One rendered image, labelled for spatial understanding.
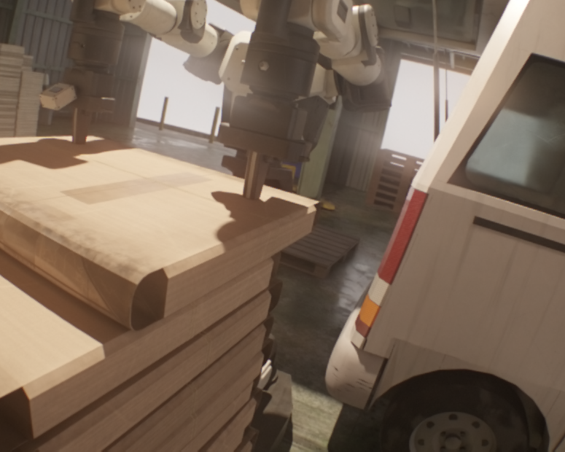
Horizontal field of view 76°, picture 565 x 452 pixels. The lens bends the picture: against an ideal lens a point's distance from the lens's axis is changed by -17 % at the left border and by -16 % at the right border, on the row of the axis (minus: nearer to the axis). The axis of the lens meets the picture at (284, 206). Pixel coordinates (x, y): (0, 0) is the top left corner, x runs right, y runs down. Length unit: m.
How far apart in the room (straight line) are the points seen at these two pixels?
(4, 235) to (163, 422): 0.21
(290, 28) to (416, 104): 9.33
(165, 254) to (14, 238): 0.14
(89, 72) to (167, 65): 12.05
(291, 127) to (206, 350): 0.27
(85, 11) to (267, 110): 0.34
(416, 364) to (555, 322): 0.45
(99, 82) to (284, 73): 0.33
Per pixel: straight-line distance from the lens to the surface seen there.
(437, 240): 1.26
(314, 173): 5.21
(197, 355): 0.39
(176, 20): 0.91
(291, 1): 0.50
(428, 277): 1.29
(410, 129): 9.78
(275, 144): 0.50
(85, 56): 0.70
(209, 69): 1.15
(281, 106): 0.50
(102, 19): 0.71
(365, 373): 1.45
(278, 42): 0.50
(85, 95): 0.70
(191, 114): 11.99
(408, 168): 6.86
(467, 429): 1.59
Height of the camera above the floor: 1.22
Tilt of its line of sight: 13 degrees down
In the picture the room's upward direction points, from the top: 13 degrees clockwise
